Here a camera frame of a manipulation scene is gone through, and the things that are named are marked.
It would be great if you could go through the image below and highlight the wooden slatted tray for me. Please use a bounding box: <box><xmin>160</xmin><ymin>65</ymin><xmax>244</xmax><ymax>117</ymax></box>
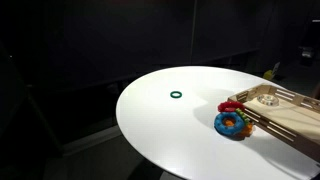
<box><xmin>228</xmin><ymin>84</ymin><xmax>320</xmax><ymax>162</ymax></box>

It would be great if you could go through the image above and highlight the colourful ring stacking toy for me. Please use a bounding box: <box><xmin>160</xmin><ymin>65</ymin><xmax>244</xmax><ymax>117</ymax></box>
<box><xmin>214</xmin><ymin>101</ymin><xmax>253</xmax><ymax>138</ymax></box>

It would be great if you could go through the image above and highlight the yellow background object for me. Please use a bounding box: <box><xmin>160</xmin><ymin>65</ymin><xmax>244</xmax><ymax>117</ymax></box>
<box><xmin>263</xmin><ymin>62</ymin><xmax>280</xmax><ymax>80</ymax></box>

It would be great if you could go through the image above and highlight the white donut plush toy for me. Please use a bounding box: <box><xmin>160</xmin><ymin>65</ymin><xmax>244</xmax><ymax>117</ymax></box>
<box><xmin>257</xmin><ymin>94</ymin><xmax>279</xmax><ymax>106</ymax></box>

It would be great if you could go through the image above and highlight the small green ring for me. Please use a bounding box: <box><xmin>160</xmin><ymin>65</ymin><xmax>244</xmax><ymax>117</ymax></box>
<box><xmin>169</xmin><ymin>90</ymin><xmax>183</xmax><ymax>99</ymax></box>

